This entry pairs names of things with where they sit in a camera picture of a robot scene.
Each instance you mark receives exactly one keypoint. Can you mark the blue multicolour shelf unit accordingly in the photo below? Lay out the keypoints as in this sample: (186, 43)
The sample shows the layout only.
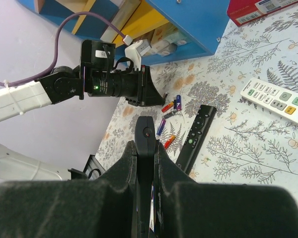
(202, 22)

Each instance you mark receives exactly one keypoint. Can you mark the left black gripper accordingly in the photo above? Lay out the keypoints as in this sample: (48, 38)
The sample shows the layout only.
(137, 87)

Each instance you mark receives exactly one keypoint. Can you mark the red rectangular box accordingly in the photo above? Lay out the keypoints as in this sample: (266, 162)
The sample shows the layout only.
(245, 11)

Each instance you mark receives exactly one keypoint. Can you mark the orange red small battery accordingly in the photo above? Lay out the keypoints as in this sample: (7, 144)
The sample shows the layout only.
(169, 141)

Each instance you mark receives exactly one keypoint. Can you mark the black remote with back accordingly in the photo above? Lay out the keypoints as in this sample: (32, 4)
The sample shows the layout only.
(145, 141)

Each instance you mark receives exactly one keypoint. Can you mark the floral patterned table mat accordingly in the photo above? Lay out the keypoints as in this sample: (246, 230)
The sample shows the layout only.
(245, 143)

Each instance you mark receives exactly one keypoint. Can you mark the red blue battery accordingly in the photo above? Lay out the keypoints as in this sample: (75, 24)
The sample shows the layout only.
(168, 107)

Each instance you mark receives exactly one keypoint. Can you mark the white air conditioner remote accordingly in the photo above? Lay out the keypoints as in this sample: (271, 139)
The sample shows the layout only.
(282, 101)

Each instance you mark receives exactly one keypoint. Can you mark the black slim remote control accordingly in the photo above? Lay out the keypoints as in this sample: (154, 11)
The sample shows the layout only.
(195, 138)

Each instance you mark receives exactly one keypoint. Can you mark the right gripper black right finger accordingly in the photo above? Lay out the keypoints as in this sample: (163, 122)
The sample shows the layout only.
(184, 208)

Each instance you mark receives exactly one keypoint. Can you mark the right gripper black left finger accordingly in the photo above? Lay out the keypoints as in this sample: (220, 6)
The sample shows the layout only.
(80, 208)

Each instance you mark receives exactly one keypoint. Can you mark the purple small battery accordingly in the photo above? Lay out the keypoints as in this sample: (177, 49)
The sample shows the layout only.
(161, 127)

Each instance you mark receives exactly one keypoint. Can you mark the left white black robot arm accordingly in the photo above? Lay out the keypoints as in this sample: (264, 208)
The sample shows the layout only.
(97, 76)

